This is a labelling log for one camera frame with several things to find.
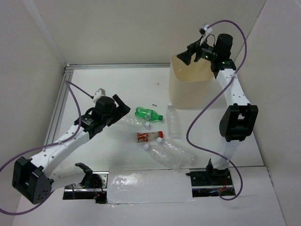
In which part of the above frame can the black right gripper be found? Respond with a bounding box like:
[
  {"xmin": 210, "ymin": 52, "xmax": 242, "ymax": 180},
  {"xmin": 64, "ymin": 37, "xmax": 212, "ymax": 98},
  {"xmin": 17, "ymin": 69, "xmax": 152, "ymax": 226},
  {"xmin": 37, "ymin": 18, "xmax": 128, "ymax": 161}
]
[{"xmin": 177, "ymin": 36, "xmax": 219, "ymax": 65}]

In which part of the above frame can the clear crushed bottle white cap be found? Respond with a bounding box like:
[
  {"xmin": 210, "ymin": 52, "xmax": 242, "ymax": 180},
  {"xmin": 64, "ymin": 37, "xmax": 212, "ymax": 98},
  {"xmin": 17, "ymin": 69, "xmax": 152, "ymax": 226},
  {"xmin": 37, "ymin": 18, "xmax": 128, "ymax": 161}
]
[{"xmin": 118, "ymin": 116, "xmax": 150, "ymax": 128}]

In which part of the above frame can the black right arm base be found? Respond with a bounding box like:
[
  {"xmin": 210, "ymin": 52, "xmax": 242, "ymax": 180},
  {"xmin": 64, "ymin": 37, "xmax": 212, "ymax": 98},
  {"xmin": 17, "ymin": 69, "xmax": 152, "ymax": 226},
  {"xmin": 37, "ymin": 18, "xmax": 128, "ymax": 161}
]
[{"xmin": 185, "ymin": 160, "xmax": 236, "ymax": 198}]

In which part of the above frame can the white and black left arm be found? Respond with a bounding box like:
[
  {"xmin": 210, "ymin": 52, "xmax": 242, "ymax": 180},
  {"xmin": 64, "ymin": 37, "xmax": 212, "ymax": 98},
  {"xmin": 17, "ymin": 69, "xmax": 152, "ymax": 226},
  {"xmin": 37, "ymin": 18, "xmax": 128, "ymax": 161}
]
[{"xmin": 12, "ymin": 95, "xmax": 131, "ymax": 204}]

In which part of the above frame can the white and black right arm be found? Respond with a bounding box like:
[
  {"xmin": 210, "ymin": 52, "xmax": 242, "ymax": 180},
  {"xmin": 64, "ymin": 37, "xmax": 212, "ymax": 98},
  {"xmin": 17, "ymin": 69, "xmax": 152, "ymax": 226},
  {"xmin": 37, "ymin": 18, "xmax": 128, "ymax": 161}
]
[{"xmin": 177, "ymin": 33, "xmax": 258, "ymax": 185}]

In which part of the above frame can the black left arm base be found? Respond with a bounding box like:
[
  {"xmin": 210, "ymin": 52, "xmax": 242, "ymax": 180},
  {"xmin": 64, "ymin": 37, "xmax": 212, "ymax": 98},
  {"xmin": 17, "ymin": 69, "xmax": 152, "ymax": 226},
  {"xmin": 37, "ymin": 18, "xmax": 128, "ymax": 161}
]
[{"xmin": 63, "ymin": 163, "xmax": 109, "ymax": 204}]

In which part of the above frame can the cream plastic bin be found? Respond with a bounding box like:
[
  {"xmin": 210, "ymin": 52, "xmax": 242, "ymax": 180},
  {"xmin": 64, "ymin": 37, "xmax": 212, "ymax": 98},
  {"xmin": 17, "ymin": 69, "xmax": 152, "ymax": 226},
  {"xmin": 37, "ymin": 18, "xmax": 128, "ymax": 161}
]
[{"xmin": 169, "ymin": 55, "xmax": 214, "ymax": 109}]

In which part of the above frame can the clear bottle beside bin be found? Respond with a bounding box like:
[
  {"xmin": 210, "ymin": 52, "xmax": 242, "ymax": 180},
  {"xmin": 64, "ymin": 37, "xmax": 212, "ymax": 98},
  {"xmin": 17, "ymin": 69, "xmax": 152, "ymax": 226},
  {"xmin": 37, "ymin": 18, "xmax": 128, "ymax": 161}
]
[{"xmin": 166, "ymin": 104, "xmax": 181, "ymax": 139}]

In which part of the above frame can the green plastic bottle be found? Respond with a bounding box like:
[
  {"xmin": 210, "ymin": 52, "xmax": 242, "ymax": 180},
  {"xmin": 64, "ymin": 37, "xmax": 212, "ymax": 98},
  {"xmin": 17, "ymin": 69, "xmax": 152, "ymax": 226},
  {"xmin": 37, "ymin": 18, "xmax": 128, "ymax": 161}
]
[{"xmin": 135, "ymin": 107, "xmax": 163, "ymax": 121}]

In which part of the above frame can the red label bottle red cap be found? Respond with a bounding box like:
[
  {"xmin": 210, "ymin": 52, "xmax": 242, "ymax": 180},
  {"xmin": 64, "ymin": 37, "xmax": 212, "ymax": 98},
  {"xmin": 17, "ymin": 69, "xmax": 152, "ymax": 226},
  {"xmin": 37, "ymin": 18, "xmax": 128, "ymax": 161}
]
[{"xmin": 137, "ymin": 131, "xmax": 164, "ymax": 143}]

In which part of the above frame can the clear bottle white cap lower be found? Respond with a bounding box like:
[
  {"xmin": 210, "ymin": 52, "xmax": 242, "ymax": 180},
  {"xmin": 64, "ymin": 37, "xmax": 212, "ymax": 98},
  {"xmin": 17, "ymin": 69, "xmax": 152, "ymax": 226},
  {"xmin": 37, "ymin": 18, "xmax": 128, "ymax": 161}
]
[{"xmin": 143, "ymin": 144, "xmax": 184, "ymax": 171}]

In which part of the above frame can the clear bottle white cap upper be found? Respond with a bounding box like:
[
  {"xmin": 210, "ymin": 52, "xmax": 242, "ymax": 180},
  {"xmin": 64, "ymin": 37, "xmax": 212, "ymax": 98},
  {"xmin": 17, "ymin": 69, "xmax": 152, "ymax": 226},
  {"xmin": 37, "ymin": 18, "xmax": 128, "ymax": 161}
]
[{"xmin": 157, "ymin": 137, "xmax": 198, "ymax": 166}]

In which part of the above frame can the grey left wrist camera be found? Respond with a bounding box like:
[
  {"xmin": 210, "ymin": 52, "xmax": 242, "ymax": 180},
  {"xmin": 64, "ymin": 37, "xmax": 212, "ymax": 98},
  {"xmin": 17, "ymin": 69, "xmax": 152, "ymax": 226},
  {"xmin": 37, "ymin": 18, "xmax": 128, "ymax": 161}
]
[{"xmin": 93, "ymin": 88, "xmax": 106, "ymax": 103}]

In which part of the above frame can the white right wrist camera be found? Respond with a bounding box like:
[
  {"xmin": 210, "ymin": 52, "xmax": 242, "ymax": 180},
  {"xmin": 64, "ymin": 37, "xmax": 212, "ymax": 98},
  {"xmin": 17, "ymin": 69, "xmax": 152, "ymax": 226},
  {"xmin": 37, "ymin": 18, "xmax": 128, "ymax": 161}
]
[{"xmin": 198, "ymin": 23, "xmax": 212, "ymax": 38}]

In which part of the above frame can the aluminium frame rail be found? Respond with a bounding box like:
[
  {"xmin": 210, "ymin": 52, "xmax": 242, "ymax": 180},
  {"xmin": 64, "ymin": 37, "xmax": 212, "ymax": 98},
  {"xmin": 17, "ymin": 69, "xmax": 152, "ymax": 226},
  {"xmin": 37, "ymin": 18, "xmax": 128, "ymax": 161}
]
[{"xmin": 43, "ymin": 62, "xmax": 232, "ymax": 144}]

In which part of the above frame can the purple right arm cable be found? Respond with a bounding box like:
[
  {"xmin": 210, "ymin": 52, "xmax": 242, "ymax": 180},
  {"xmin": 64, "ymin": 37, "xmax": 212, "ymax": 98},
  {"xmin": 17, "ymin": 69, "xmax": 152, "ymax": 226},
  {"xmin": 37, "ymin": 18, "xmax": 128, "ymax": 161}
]
[{"xmin": 186, "ymin": 19, "xmax": 247, "ymax": 201}]

